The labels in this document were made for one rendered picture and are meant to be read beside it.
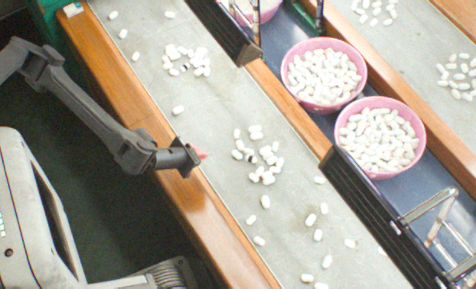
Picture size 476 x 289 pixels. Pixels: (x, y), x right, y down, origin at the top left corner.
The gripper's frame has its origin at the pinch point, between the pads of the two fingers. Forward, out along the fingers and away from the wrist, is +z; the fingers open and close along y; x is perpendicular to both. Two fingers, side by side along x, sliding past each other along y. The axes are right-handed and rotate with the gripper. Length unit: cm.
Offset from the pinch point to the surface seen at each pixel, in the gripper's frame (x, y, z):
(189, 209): 11.9, -8.5, -4.0
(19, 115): 91, 113, 21
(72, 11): 9, 77, -3
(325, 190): -8.5, -23.6, 24.6
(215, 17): -31.7, 20.4, -2.5
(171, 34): -3, 52, 19
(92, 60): 12, 55, -4
